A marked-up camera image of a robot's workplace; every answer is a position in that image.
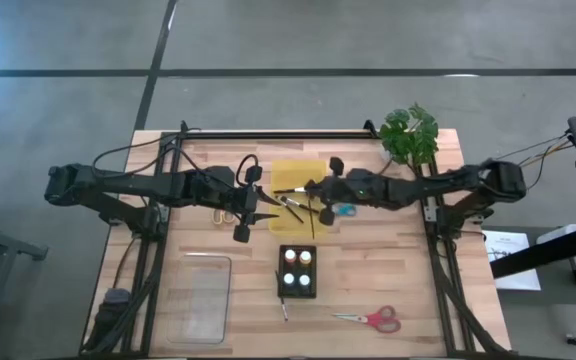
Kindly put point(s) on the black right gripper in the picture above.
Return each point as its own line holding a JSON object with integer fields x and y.
{"x": 348, "y": 190}

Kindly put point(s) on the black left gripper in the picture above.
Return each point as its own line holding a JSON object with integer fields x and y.
{"x": 240, "y": 200}

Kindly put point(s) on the thin brown paintbrush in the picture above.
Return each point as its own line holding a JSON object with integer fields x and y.
{"x": 312, "y": 225}

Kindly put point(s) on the black paintbrush silver ferrule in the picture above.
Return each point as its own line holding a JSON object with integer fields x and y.
{"x": 288, "y": 190}

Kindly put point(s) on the black fan brush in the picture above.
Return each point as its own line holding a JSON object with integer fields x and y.
{"x": 295, "y": 215}

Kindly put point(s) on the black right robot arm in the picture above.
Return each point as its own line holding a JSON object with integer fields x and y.
{"x": 443, "y": 185}

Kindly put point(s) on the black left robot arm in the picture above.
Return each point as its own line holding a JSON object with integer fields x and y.
{"x": 133, "y": 182}

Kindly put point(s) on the red paint bottle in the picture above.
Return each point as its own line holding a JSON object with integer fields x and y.
{"x": 290, "y": 256}

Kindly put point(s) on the yellow plastic bin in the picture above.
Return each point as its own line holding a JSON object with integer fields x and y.
{"x": 290, "y": 175}

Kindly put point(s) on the white plant pot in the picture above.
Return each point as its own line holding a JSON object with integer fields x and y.
{"x": 387, "y": 156}

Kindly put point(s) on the black bottle holder tray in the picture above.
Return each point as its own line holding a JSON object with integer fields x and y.
{"x": 296, "y": 267}

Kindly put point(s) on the green leafy plant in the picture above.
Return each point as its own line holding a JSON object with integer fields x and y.
{"x": 410, "y": 132}

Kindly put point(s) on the clear plastic tray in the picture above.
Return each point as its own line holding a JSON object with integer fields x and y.
{"x": 199, "y": 300}

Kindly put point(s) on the black paintbrush white tip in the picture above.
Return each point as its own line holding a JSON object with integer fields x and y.
{"x": 283, "y": 307}

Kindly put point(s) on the white paper sheet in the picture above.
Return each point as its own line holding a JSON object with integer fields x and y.
{"x": 513, "y": 265}

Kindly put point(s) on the white plastic container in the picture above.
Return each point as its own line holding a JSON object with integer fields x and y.
{"x": 560, "y": 232}

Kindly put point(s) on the grey side table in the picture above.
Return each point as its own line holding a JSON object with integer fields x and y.
{"x": 558, "y": 280}

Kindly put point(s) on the black aluminium frame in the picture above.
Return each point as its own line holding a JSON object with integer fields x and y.
{"x": 278, "y": 135}

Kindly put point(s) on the black desk frame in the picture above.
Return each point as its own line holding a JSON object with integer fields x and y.
{"x": 543, "y": 252}

